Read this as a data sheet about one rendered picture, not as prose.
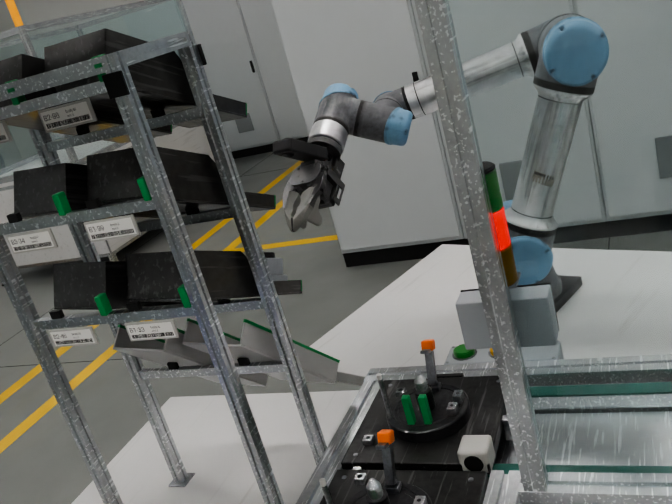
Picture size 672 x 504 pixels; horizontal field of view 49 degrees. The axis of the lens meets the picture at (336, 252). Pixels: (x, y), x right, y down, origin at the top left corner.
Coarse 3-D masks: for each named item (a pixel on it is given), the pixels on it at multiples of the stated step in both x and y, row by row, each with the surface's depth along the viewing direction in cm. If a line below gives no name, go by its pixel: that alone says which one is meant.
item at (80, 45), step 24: (48, 48) 103; (72, 48) 100; (96, 48) 98; (120, 48) 99; (144, 72) 102; (168, 72) 106; (96, 96) 103; (144, 96) 104; (168, 96) 106; (192, 96) 110; (216, 96) 114; (192, 120) 121
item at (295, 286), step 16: (128, 256) 114; (144, 256) 112; (160, 256) 110; (208, 256) 111; (224, 256) 114; (240, 256) 117; (128, 272) 114; (144, 272) 112; (160, 272) 110; (176, 272) 108; (208, 272) 111; (224, 272) 114; (240, 272) 117; (128, 288) 114; (144, 288) 112; (160, 288) 110; (176, 288) 108; (208, 288) 111; (224, 288) 114; (240, 288) 117; (256, 288) 120; (288, 288) 127
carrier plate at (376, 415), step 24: (384, 384) 137; (408, 384) 134; (456, 384) 130; (480, 384) 128; (384, 408) 129; (480, 408) 122; (504, 408) 121; (360, 432) 124; (456, 432) 117; (480, 432) 116; (360, 456) 118; (408, 456) 115; (432, 456) 113; (456, 456) 112
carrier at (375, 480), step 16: (320, 480) 98; (336, 480) 114; (352, 480) 113; (368, 480) 112; (384, 480) 111; (400, 480) 110; (416, 480) 109; (432, 480) 108; (448, 480) 107; (464, 480) 106; (480, 480) 105; (336, 496) 110; (352, 496) 106; (368, 496) 100; (384, 496) 99; (400, 496) 104; (416, 496) 100; (432, 496) 105; (448, 496) 104; (464, 496) 103; (480, 496) 102
